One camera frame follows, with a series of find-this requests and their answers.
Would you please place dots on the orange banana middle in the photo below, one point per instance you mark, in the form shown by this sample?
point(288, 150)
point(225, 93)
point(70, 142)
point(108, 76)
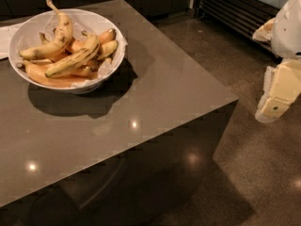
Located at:
point(40, 67)

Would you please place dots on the white paper on table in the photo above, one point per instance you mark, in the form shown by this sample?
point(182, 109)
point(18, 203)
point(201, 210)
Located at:
point(6, 33)

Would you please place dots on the yellow banana right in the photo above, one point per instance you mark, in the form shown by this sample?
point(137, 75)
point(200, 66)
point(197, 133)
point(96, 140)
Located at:
point(107, 49)

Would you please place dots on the spotted yellow banana front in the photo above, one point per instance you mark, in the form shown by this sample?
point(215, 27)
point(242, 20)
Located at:
point(69, 63)

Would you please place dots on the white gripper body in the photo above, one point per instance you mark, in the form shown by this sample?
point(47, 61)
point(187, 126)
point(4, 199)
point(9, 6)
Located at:
point(288, 28)

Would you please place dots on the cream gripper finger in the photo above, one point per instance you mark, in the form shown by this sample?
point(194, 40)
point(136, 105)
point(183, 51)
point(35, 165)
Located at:
point(281, 87)
point(264, 32)

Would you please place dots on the white paper bowl liner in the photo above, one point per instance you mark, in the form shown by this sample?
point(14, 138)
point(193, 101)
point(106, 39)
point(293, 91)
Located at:
point(70, 50)

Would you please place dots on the large orange banana bottom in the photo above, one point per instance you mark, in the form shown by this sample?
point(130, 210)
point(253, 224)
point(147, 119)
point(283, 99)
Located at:
point(65, 81)

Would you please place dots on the white ceramic bowl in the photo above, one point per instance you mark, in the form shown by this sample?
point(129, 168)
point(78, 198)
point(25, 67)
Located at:
point(28, 35)

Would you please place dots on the spotted banana with long stem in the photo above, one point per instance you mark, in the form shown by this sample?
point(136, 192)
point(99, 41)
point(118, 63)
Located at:
point(63, 36)

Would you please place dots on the orange banana upper right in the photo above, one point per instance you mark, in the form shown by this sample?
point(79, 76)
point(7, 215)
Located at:
point(105, 37)

